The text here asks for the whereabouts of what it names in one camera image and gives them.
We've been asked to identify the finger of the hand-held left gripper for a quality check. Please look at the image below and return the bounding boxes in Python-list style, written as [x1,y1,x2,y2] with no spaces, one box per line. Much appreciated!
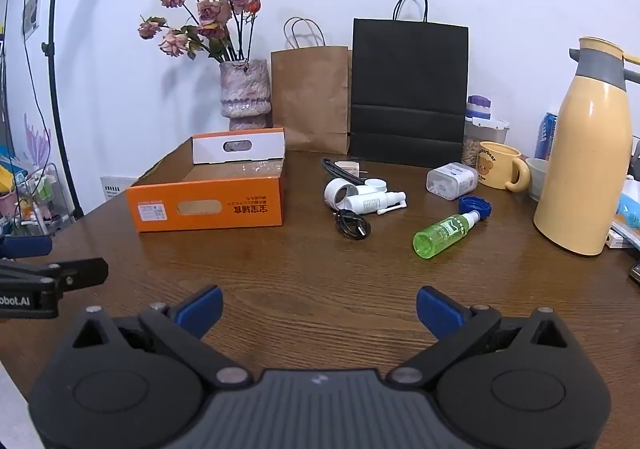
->
[0,234,54,260]
[0,257,110,298]

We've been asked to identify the white tape roll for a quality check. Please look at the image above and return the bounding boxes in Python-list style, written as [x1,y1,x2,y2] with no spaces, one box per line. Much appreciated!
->
[324,177,358,210]

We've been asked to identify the clear container with purple lid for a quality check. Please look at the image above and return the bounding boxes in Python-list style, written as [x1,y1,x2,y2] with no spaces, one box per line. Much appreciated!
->
[462,95,511,167]

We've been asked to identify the blue and white packet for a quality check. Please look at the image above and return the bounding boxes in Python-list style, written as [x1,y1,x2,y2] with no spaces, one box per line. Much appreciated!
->
[615,179,640,232]

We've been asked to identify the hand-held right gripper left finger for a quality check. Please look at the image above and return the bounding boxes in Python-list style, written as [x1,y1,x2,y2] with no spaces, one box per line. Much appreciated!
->
[70,285,253,392]

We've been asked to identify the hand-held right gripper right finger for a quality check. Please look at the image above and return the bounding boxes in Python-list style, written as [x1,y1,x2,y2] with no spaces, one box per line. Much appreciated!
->
[390,286,568,392]

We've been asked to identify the yellow bear mug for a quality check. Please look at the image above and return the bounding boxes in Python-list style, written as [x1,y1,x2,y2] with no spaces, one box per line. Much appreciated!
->
[477,141,531,192]

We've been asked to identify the blue drink can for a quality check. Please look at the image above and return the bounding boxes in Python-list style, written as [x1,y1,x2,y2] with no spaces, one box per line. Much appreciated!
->
[534,112,559,160]

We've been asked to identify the black cable with beige plug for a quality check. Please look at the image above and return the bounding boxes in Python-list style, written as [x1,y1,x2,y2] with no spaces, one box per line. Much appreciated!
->
[321,157,368,181]

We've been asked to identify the yellow thermos jug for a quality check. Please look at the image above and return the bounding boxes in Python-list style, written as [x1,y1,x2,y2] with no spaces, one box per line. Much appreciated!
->
[533,36,640,257]

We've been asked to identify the small white cup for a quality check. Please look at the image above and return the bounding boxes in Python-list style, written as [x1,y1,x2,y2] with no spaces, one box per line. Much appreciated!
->
[525,158,553,202]

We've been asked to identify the flat white box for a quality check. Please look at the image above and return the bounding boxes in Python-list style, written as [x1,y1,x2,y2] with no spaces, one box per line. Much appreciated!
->
[604,224,640,250]

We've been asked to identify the brown paper bag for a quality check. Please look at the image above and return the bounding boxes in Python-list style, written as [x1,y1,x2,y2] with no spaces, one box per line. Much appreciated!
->
[270,17,351,154]

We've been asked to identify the orange cardboard box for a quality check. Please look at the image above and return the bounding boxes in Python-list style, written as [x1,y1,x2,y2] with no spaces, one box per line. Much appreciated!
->
[126,127,287,233]

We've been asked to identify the green spray bottle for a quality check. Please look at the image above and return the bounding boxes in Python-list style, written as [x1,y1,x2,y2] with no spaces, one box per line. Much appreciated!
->
[412,210,482,260]

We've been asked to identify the purple felt vase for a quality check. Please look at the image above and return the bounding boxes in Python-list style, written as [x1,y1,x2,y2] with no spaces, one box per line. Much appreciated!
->
[219,60,273,132]

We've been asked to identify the white plastic jug blue cap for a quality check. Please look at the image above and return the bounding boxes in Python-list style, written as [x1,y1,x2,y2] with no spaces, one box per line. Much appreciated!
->
[426,162,479,201]

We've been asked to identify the black tripod stand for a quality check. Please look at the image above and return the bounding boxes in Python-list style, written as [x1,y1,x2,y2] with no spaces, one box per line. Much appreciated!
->
[0,0,86,222]

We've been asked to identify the white spray bottle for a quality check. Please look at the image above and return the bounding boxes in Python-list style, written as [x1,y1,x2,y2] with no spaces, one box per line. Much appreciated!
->
[345,190,408,216]

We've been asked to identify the black paper bag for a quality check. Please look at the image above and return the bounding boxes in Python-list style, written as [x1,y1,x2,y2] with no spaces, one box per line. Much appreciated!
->
[348,0,470,168]

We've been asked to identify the metal storage cart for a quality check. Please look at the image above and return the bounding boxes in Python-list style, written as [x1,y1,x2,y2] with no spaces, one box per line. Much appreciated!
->
[0,156,76,236]

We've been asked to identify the blue bottle cap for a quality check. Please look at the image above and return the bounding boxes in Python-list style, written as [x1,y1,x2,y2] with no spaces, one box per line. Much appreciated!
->
[458,196,494,220]

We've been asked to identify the small wall picture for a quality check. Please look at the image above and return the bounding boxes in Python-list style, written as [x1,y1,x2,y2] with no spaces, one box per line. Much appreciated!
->
[22,0,43,36]

